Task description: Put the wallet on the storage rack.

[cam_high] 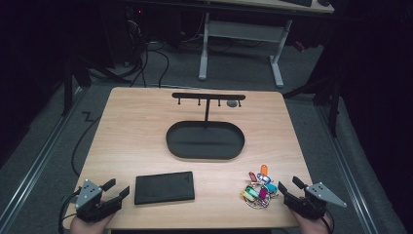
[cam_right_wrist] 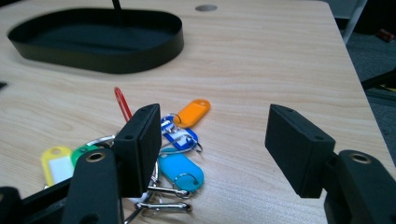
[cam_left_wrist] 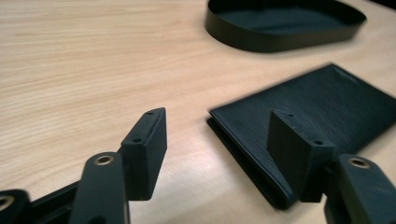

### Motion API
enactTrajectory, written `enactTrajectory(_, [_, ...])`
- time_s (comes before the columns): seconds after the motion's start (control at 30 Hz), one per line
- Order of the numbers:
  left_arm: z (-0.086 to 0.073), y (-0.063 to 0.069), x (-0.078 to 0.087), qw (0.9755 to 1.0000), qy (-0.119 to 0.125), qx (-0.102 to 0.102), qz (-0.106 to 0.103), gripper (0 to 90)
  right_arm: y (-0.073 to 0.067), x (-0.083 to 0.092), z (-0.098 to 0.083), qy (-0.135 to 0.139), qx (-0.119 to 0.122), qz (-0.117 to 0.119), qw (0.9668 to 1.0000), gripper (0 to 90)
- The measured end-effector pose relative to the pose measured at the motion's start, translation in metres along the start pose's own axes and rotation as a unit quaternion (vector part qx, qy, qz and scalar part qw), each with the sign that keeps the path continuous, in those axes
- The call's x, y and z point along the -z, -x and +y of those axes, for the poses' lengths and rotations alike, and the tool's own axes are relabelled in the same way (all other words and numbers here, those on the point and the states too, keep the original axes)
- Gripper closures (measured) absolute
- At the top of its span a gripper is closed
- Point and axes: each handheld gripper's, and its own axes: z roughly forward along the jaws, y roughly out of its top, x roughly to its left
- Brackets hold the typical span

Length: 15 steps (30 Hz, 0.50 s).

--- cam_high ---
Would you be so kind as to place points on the person's left hand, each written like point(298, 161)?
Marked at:
point(91, 226)

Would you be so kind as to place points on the black computer mouse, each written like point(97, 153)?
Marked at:
point(323, 2)

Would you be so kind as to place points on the black keyboard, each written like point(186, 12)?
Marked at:
point(297, 2)

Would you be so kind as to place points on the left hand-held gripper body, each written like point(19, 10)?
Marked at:
point(87, 195)

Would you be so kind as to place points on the black metal stand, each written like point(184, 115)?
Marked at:
point(334, 107)
point(68, 84)

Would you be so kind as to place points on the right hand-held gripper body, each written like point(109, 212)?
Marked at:
point(319, 195)

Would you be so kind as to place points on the grey round table grommet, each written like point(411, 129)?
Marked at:
point(232, 103)

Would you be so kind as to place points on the black key holder with tray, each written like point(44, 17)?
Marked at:
point(204, 141)

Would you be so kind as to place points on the bunch of colourful key tags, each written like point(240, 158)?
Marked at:
point(259, 191)

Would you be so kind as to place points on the person's right hand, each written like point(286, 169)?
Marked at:
point(313, 226)

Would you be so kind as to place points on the aluminium floor rail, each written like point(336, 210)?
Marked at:
point(349, 175)
point(35, 162)

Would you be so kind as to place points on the white-legged desk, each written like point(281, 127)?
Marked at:
point(243, 31)

